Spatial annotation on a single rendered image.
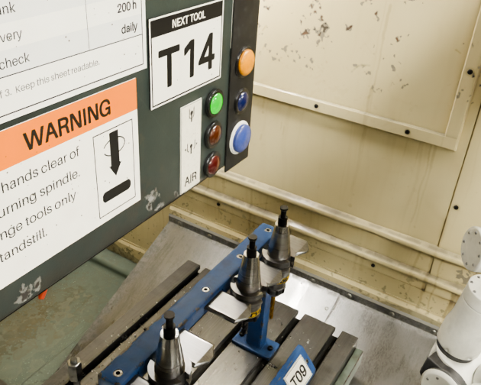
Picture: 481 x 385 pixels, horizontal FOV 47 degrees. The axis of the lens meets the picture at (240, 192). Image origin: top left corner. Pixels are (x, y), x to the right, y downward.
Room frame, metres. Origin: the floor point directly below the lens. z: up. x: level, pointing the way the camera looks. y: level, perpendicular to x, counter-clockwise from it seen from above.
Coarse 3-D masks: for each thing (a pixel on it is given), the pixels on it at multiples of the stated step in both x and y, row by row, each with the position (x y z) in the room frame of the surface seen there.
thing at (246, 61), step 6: (246, 54) 0.51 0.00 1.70; (252, 54) 0.52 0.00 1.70; (240, 60) 0.51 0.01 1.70; (246, 60) 0.51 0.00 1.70; (252, 60) 0.52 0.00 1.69; (240, 66) 0.51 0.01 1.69; (246, 66) 0.51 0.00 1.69; (252, 66) 0.52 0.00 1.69; (240, 72) 0.51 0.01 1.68; (246, 72) 0.51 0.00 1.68
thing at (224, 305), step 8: (216, 296) 0.71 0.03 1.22; (224, 296) 0.71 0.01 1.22; (232, 296) 0.71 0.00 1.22; (208, 304) 0.69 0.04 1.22; (216, 304) 0.69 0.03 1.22; (224, 304) 0.70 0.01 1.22; (232, 304) 0.70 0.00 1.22; (240, 304) 0.70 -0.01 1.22; (248, 304) 0.70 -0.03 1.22; (216, 312) 0.68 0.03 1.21; (224, 312) 0.68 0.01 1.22; (232, 312) 0.68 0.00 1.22; (240, 312) 0.68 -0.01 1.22; (248, 312) 0.68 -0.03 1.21; (232, 320) 0.66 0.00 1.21; (240, 320) 0.66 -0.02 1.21
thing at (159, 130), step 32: (160, 0) 0.41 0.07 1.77; (192, 0) 0.45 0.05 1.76; (224, 0) 0.49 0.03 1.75; (224, 32) 0.49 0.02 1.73; (224, 64) 0.49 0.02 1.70; (192, 96) 0.45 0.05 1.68; (224, 96) 0.50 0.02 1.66; (0, 128) 0.29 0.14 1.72; (160, 128) 0.41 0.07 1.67; (224, 128) 0.50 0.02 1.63; (160, 160) 0.41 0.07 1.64; (160, 192) 0.41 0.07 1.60; (128, 224) 0.37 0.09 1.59; (64, 256) 0.32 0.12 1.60; (32, 288) 0.29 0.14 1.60; (0, 320) 0.27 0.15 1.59
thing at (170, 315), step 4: (164, 312) 0.55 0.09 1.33; (168, 312) 0.55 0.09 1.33; (172, 312) 0.55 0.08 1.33; (164, 316) 0.54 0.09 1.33; (168, 316) 0.54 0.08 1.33; (172, 316) 0.54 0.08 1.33; (168, 320) 0.54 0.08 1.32; (172, 320) 0.55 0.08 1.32; (164, 324) 0.55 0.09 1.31; (168, 324) 0.54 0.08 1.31; (172, 324) 0.55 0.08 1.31; (164, 328) 0.54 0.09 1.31; (168, 328) 0.54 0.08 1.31; (172, 328) 0.54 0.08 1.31; (164, 332) 0.54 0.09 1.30; (168, 332) 0.54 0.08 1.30; (172, 332) 0.54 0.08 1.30; (168, 336) 0.54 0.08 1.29; (172, 336) 0.54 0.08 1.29
